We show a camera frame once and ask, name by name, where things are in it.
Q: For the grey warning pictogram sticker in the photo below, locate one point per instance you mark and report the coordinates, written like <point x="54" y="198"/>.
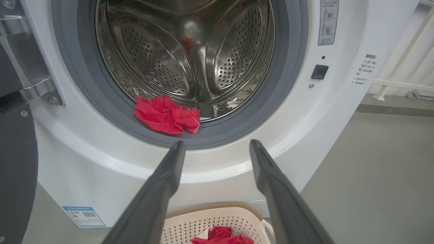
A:
<point x="328" y="23"/>

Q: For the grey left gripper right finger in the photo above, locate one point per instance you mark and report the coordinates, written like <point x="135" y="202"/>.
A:
<point x="284" y="210"/>

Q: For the metal door hinge bracket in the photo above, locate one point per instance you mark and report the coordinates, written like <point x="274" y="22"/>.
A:
<point x="30" y="64"/>

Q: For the red white sports shirt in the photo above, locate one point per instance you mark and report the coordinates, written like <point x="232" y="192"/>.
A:
<point x="220" y="237"/>

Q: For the white window railing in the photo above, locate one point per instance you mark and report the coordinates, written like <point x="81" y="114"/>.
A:
<point x="400" y="84"/>

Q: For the white front-load washing machine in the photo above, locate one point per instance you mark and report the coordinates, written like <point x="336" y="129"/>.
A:
<point x="101" y="162"/>

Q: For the red sports shorts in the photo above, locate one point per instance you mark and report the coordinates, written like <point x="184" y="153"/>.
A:
<point x="159" y="115"/>

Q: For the black door latch socket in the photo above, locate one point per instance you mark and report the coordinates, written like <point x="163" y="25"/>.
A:
<point x="319" y="72"/>

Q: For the steel perforated washer drum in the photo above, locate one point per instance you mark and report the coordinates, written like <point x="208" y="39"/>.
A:
<point x="156" y="61"/>

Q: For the dark round washing machine door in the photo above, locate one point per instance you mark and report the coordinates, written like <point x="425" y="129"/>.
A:
<point x="17" y="169"/>

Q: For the grey rubber door gasket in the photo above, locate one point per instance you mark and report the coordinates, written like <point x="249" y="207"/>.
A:
<point x="67" y="51"/>

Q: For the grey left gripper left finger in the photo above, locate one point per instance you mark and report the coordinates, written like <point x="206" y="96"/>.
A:
<point x="149" y="203"/>

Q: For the printed text instruction label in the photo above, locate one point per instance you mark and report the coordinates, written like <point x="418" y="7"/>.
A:
<point x="365" y="69"/>

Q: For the cream perforated laundry basket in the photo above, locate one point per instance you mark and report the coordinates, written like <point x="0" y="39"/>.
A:
<point x="190" y="227"/>

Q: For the blue energy label sticker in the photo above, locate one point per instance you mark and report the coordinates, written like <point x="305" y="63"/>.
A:
<point x="84" y="217"/>

